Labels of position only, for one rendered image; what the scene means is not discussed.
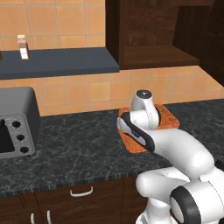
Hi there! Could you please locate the dark wood open cabinet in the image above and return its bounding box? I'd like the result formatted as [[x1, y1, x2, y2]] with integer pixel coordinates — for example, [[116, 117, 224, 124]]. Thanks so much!
[[105, 0, 224, 88]]

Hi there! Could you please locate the dark wood drawer front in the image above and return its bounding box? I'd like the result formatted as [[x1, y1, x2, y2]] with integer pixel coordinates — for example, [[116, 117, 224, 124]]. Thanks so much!
[[34, 178, 124, 209]]

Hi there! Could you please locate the dark wood cupboard door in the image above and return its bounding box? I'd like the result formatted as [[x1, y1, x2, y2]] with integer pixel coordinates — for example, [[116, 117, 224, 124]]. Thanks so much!
[[121, 175, 151, 224], [0, 193, 41, 224], [38, 200, 124, 224]]

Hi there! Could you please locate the grey toaster oven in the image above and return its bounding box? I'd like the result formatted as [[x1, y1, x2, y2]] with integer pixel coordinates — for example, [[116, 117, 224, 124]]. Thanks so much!
[[0, 86, 42, 160]]

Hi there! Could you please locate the small brown white bottle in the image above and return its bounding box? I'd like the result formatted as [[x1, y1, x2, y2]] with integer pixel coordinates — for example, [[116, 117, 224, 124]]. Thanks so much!
[[17, 34, 31, 60]]

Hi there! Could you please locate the dark grey wall shelf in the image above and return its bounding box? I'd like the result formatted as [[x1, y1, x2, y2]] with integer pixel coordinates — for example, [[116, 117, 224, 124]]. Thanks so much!
[[0, 47, 121, 81]]

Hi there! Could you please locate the white drawer handle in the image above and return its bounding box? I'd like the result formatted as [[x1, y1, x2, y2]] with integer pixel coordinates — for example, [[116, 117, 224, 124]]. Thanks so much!
[[69, 186, 95, 198]]

